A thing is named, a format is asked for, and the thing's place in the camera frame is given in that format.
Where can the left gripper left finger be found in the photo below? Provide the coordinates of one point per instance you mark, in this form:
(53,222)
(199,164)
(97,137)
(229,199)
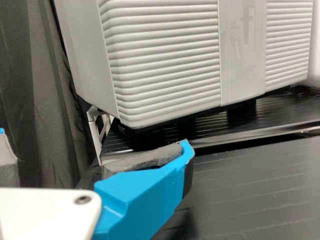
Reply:
(7,165)

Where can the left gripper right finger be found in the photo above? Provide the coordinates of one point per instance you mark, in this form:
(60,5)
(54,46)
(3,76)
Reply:
(145,195)

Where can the black platform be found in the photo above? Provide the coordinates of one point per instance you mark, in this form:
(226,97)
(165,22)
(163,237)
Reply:
(275,110)
(250,187)

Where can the incubator door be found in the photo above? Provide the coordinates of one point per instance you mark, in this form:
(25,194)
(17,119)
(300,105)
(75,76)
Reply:
(162,62)

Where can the white box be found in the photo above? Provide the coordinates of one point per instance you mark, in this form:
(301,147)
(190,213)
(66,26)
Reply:
(317,37)

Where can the white metal bracket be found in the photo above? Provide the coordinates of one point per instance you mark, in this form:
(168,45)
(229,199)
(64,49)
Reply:
(93,135)

